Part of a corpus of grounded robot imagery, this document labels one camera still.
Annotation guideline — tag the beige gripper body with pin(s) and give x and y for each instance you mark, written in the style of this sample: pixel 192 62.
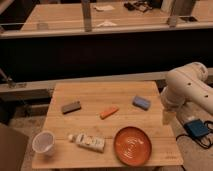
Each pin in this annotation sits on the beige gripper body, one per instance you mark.
pixel 168 116

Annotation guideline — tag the white lotion bottle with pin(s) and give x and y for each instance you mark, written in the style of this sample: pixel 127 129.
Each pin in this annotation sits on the white lotion bottle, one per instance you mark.
pixel 89 142

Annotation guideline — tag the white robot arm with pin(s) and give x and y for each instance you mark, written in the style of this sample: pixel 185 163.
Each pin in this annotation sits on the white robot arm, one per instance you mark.
pixel 186 83

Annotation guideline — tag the orange ceramic bowl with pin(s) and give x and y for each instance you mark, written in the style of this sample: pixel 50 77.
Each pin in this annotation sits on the orange ceramic bowl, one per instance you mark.
pixel 132 146

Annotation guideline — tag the blue sponge block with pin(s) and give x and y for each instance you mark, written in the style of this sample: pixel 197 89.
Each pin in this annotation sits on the blue sponge block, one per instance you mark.
pixel 141 102

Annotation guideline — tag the blue power box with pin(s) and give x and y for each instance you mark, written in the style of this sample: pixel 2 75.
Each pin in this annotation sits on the blue power box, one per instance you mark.
pixel 196 129

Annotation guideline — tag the grey rectangular block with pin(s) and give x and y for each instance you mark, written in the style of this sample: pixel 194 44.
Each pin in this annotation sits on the grey rectangular block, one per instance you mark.
pixel 71 107

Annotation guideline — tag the white crumpled paper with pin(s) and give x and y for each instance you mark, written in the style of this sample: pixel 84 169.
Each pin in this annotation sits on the white crumpled paper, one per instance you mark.
pixel 107 23

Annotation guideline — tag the black tools on far table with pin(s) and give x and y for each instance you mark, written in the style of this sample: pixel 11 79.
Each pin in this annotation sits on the black tools on far table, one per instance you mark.
pixel 140 5

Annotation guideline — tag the white paper on far table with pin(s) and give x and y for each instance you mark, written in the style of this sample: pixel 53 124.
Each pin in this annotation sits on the white paper on far table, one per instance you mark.
pixel 104 8

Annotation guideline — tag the clear plastic cup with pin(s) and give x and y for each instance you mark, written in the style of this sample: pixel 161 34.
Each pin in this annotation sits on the clear plastic cup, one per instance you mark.
pixel 44 143

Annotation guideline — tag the metal clamp left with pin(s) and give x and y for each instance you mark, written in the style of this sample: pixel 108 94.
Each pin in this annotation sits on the metal clamp left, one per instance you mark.
pixel 10 82

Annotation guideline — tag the metal post right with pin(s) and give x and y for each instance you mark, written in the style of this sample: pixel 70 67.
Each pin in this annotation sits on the metal post right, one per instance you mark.
pixel 181 9

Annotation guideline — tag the metal post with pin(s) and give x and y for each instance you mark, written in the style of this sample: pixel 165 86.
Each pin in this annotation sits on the metal post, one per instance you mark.
pixel 86 15
pixel 181 9

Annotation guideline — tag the metal post centre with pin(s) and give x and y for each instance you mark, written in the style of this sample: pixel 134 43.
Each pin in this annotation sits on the metal post centre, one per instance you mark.
pixel 86 15

